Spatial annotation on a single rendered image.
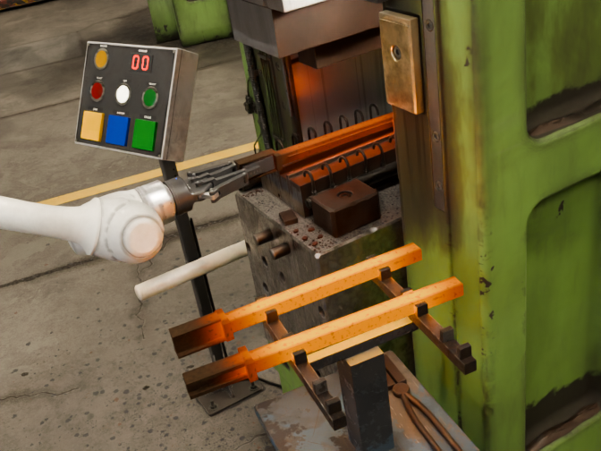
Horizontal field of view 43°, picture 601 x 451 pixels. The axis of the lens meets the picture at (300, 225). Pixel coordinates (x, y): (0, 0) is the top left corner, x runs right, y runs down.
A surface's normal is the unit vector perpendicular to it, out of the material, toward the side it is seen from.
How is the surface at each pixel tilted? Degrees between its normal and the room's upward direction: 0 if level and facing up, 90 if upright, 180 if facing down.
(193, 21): 90
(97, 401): 0
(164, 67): 60
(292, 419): 0
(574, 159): 90
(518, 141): 89
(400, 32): 90
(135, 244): 76
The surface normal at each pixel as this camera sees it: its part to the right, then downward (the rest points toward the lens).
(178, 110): 0.81, 0.18
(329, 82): 0.50, 0.37
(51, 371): -0.15, -0.85
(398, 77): -0.85, 0.37
